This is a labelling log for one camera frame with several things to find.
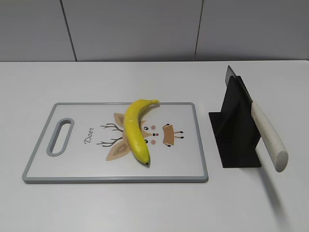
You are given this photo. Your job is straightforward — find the yellow plastic banana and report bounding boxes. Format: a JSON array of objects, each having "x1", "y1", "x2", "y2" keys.
[{"x1": 123, "y1": 99, "x2": 159, "y2": 165}]

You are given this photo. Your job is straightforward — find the white-handled kitchen knife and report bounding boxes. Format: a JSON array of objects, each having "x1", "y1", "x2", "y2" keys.
[{"x1": 225, "y1": 65, "x2": 289, "y2": 173}]

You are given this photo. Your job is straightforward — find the black knife stand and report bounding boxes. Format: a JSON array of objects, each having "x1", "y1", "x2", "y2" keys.
[{"x1": 209, "y1": 76, "x2": 261, "y2": 168}]

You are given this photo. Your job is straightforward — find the grey-rimmed deer cutting board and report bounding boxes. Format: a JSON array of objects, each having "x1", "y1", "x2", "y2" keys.
[{"x1": 22, "y1": 102, "x2": 209, "y2": 184}]

